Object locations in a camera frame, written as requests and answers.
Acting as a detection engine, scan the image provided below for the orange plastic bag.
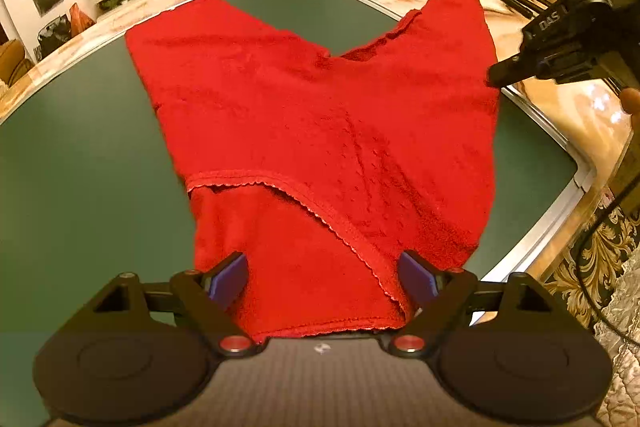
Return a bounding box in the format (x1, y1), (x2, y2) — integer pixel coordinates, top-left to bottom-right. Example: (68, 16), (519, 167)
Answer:
(69, 3), (97, 38)

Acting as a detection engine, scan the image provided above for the red knit sweater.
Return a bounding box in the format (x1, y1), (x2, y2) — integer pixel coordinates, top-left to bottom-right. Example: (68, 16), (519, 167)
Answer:
(124, 0), (502, 342)

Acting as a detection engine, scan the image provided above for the black plastic bag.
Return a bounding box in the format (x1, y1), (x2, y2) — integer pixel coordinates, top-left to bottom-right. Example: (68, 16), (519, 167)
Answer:
(37, 14), (74, 60)

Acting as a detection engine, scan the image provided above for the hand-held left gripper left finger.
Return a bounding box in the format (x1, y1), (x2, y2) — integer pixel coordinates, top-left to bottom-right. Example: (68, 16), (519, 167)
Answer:
(67, 252), (268, 359)

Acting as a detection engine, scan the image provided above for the person's right hand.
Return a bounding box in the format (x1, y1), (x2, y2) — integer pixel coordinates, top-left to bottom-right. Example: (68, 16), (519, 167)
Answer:
(620, 86), (640, 114)

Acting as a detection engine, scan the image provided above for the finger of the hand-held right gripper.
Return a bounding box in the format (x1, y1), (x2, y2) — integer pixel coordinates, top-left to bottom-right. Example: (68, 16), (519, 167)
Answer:
(486, 52), (540, 88)

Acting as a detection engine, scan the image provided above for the dark floral carpet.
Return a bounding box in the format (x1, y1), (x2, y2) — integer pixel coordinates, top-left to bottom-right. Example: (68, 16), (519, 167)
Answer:
(545, 187), (640, 360)

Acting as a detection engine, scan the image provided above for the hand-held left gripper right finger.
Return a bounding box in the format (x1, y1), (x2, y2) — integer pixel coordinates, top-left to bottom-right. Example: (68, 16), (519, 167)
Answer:
(380, 250), (576, 359)

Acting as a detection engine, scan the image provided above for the green mat with metal frame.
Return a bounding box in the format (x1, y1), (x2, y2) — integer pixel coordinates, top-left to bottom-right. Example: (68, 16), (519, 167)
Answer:
(0, 0), (597, 415)

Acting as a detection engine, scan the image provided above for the beige quilted cloth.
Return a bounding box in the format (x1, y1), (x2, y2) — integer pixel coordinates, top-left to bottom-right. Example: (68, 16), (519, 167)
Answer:
(592, 272), (640, 427)

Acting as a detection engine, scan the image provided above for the brown leather armchair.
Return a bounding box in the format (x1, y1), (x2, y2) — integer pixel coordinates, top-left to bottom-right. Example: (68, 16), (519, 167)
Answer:
(0, 39), (36, 88)

